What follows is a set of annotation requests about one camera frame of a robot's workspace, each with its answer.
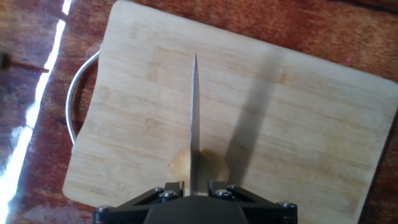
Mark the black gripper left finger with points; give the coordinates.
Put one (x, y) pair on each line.
(124, 213)

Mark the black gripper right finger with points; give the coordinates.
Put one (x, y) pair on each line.
(267, 213)

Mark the steel chef knife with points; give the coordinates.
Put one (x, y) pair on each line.
(195, 124)

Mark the small yellow potato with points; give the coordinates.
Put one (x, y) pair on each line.
(180, 166)

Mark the bamboo cutting board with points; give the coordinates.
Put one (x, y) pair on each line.
(280, 140)

